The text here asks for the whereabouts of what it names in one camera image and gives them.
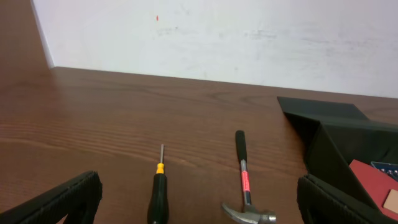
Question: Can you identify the black yellow screwdriver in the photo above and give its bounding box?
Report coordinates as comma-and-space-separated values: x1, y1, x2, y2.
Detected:
147, 144, 169, 224

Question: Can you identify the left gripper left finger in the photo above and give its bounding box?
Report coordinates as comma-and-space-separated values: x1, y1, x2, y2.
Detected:
1, 170, 103, 224

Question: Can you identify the small claw hammer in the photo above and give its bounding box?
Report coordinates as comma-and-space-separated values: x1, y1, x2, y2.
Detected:
221, 130, 277, 224

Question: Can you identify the dark green open box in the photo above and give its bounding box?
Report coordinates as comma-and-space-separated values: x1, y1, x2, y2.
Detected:
278, 96, 397, 208

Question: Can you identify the orange scraper wooden handle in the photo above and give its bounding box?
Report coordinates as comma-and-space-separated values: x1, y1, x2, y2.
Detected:
349, 160, 397, 221

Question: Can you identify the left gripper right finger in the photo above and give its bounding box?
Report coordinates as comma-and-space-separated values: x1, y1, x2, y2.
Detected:
297, 175, 397, 224

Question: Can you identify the blue precision screwdriver set case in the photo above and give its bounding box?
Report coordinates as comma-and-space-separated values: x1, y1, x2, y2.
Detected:
371, 161, 398, 181

